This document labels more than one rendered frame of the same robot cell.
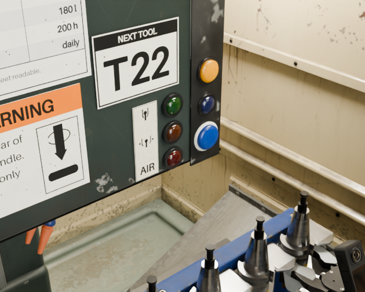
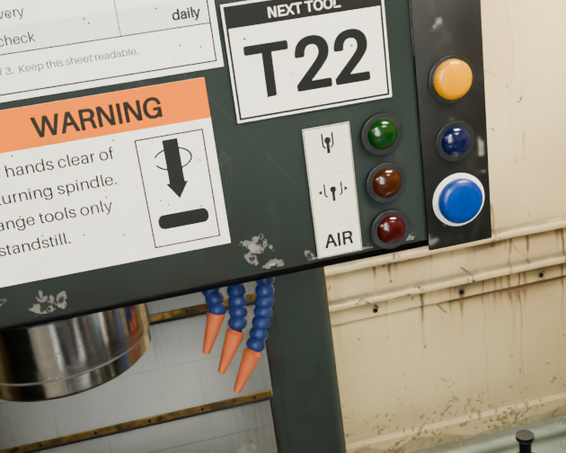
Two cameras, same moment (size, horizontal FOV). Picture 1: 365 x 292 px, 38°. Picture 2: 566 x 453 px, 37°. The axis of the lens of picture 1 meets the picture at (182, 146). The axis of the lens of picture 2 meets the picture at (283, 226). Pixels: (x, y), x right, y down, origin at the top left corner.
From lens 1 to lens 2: 0.22 m
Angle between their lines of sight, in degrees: 29
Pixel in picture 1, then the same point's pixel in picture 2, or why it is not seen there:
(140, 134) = (321, 175)
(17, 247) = (305, 429)
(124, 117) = (289, 144)
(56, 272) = not seen: outside the picture
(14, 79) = (98, 60)
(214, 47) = (462, 38)
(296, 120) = not seen: outside the picture
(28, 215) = (128, 278)
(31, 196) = (131, 246)
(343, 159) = not seen: outside the picture
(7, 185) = (92, 222)
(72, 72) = (190, 58)
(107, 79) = (252, 75)
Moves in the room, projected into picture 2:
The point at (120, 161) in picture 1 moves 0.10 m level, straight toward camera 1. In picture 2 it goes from (287, 218) to (224, 285)
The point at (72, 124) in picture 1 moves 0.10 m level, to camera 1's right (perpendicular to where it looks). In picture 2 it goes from (195, 142) to (347, 143)
